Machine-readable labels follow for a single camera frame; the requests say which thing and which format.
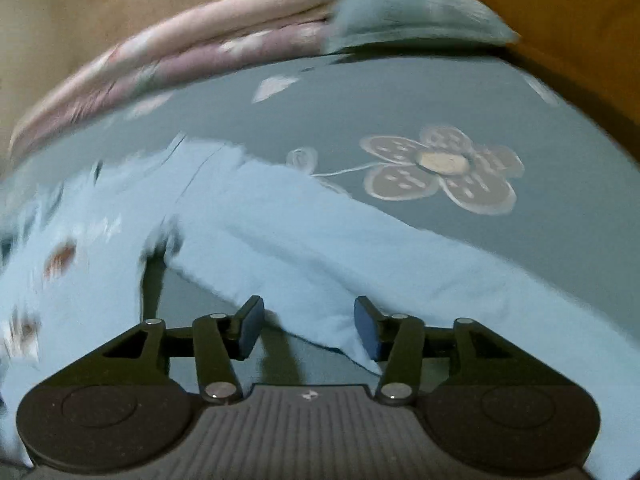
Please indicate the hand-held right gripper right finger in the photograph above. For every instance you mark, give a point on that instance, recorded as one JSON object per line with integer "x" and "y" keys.
{"x": 367, "y": 330}

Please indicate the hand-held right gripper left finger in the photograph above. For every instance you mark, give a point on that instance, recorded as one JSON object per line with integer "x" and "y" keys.
{"x": 247, "y": 327}

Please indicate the light blue printed t-shirt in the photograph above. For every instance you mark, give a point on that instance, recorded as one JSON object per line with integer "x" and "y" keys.
{"x": 300, "y": 240}

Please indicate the pink floral quilt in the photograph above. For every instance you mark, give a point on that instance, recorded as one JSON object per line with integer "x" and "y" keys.
{"x": 240, "y": 15}

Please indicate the blue floral pillow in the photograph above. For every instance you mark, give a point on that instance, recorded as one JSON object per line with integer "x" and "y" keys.
{"x": 415, "y": 10}

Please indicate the wooden headboard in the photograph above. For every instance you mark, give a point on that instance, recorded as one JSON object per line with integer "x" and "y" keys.
{"x": 565, "y": 25}

